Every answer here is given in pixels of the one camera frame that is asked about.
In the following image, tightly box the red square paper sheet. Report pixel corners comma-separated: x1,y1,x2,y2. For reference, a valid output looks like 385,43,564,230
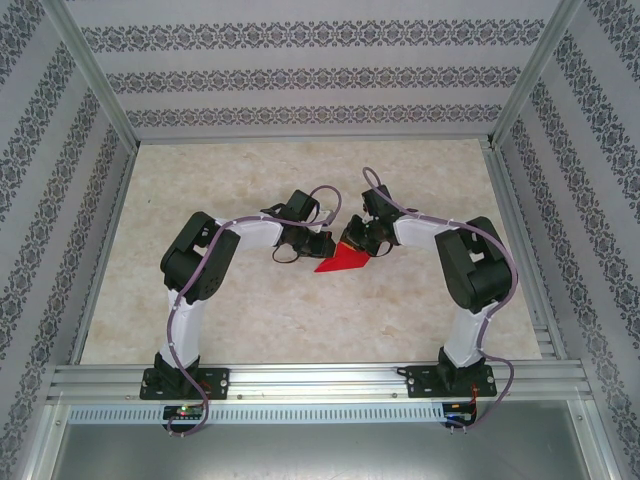
313,242,373,275

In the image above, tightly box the grey metal sheet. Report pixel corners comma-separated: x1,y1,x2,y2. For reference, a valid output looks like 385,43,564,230
49,422,614,480

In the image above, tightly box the right controller circuit board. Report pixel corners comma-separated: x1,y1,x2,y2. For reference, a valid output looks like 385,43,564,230
444,401,477,420

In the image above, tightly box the controller circuit board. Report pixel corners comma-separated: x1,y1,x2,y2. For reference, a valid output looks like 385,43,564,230
444,401,477,420
163,404,206,421

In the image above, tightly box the left controller circuit board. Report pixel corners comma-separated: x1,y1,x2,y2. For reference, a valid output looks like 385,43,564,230
163,404,206,421

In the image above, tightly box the aluminium back rail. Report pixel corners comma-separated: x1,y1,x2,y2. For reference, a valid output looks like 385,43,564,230
135,132,494,147

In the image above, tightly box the aluminium side rail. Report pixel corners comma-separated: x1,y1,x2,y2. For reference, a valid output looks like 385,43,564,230
482,139,571,362
69,142,140,365

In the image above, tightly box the aluminium mounting rail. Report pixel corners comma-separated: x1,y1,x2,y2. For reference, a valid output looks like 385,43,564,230
47,362,594,404

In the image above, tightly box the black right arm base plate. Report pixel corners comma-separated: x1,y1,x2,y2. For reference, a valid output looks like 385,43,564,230
405,363,498,400

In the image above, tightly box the slotted grey cable duct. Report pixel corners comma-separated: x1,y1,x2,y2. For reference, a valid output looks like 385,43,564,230
67,403,446,424

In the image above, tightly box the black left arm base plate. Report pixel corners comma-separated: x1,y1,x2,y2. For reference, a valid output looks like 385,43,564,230
139,367,231,401

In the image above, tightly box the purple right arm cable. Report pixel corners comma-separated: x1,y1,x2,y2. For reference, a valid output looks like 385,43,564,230
362,167,519,435

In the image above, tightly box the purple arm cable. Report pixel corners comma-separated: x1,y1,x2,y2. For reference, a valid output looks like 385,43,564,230
167,184,344,439
362,167,519,435

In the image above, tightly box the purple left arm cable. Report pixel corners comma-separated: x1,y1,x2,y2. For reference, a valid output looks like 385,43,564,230
167,184,344,439

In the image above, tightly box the aluminium frame post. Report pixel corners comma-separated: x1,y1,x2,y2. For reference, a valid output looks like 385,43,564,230
47,0,141,149
487,0,586,150

